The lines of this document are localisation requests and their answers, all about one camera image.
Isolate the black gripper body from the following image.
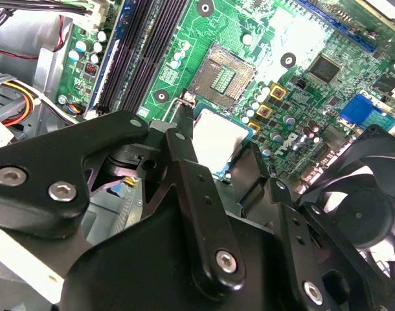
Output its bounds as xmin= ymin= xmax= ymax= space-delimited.
xmin=51 ymin=144 xmax=292 ymax=311

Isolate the CPU with silver top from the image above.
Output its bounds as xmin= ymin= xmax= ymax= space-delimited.
xmin=191 ymin=108 xmax=260 ymax=182

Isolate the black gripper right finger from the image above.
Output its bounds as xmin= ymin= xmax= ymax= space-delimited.
xmin=229 ymin=142 xmax=395 ymax=311

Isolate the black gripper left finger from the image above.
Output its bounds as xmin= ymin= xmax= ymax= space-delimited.
xmin=0 ymin=103 xmax=247 ymax=294

